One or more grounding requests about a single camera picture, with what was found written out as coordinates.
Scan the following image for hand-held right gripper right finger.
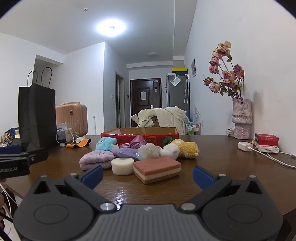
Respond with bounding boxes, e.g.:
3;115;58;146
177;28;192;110
179;166;265;212

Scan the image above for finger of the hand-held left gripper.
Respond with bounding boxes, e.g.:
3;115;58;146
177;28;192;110
0;148;49;165
0;144;22;155

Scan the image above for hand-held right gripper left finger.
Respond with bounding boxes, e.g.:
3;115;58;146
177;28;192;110
32;165;117;212

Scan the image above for lavender towel headband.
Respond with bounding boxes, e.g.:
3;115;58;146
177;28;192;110
79;150;116;171

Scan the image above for white round sponge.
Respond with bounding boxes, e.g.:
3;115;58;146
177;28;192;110
111;158;134;176

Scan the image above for yellow plush toy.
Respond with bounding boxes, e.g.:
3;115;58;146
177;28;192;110
171;138;200;159

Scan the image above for blue plush toy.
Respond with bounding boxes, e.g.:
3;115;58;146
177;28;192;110
95;137;117;151

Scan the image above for blue-purple glittery pouch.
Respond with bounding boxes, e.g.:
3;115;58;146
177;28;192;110
110;148;140;162

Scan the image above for red cardboard box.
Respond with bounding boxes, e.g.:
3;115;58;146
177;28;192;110
100;127;179;147

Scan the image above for pink layered sponge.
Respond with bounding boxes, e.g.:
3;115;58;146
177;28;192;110
133;156;181;184

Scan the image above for purple satin bow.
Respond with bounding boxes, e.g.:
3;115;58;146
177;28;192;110
118;134;147;150

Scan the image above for white translucent pouch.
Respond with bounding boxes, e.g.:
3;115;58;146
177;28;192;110
137;143;162;161

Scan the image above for blue cloth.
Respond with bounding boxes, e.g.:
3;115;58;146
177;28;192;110
5;127;20;139

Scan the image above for orange band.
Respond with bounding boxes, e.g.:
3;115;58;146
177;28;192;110
66;139;92;148

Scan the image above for clear plastic bag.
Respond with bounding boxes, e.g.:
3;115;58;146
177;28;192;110
56;124;80;144

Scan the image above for black paper bag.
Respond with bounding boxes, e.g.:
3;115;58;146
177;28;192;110
18;67;57;151

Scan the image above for pink suitcase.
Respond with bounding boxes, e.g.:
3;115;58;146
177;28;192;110
55;102;88;137

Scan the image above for beige coat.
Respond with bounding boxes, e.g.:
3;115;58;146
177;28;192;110
131;106;189;135

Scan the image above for pink textured vase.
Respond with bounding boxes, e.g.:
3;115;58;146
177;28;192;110
232;98;252;140

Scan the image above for flat white box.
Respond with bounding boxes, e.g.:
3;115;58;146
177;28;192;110
254;144;280;153

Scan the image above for wooden chair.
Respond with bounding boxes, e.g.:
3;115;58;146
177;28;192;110
148;116;161;128

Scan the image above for small red box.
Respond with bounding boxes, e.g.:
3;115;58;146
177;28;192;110
255;133;279;146

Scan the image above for grey fridge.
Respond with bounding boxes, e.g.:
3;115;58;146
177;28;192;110
166;72;190;112

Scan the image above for white umbrella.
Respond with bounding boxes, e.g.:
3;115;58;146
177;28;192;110
184;74;190;104

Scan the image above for dried pink flowers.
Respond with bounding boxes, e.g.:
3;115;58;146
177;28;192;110
203;40;245;100

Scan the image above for dark brown door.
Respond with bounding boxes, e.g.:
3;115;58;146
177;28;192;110
130;78;162;109

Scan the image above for bright ceiling light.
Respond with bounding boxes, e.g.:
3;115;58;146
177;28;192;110
96;20;126;37

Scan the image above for wire rack with bottles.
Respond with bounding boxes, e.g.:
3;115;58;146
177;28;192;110
185;123;201;135

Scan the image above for white charger cable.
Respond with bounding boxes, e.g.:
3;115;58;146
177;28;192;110
248;147;296;168

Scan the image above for wall poster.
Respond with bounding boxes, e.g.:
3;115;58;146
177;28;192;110
191;57;198;78

